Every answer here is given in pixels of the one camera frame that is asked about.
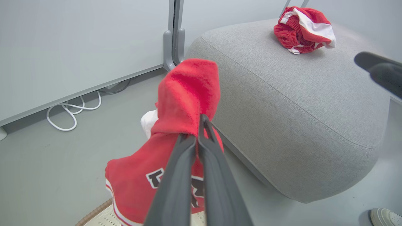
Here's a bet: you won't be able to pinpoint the narrow white partition panel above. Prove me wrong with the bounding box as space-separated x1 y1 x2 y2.
174 0 288 65

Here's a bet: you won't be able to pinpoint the black floor cable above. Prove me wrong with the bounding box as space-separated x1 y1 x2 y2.
99 78 133 95

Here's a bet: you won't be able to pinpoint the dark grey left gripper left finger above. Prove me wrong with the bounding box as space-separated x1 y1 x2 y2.
144 134 197 226

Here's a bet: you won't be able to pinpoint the red hoodie with letters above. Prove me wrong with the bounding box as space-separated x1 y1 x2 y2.
105 58 224 226

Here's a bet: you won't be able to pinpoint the coiled white cable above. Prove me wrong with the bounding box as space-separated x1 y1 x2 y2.
46 90 102 132

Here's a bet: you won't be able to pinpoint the wide white partition panel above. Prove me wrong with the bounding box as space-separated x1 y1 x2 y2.
0 0 177 127

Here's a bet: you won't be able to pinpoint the white sneaker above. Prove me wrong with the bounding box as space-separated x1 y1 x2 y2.
370 207 402 226

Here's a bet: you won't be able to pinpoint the red and white shorts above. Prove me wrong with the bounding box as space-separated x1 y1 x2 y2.
273 6 337 55

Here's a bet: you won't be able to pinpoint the beige perforated laundry basket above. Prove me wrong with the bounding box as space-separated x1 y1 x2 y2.
75 198 208 226

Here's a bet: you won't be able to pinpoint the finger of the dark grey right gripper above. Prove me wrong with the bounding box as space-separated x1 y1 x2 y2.
354 51 402 74
369 63 402 100

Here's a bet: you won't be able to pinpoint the grey fabric sofa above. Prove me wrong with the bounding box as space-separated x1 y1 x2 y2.
185 18 392 204

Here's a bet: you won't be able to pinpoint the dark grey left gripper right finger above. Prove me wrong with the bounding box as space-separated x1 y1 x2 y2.
198 114 253 226

